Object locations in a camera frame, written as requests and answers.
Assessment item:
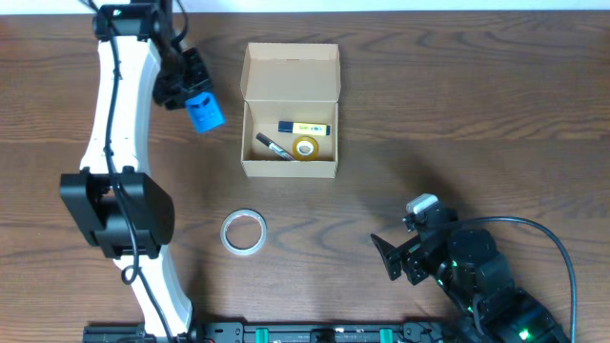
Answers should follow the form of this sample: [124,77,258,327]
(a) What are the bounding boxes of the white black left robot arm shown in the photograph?
[60,0,224,342]

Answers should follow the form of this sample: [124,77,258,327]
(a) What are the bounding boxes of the small yellow tape roll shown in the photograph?
[293,136,319,161]

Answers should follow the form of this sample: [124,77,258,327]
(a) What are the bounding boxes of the brown cardboard box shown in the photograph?
[240,43,341,178]

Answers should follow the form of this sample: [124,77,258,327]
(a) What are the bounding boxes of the yellow highlighter blue cap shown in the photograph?
[277,121,331,136]

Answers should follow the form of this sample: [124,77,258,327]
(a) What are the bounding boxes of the blue whiteboard duster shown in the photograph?
[185,91,225,133]

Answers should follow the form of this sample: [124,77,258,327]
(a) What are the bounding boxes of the white black-capped marker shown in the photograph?
[255,132,295,161]

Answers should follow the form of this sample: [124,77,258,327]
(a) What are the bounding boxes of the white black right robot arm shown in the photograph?
[371,193,577,342]

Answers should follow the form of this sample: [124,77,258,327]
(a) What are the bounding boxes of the large clear tape roll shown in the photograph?
[219,209,267,257]

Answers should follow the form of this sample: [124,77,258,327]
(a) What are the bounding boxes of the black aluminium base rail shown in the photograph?
[82,321,457,343]

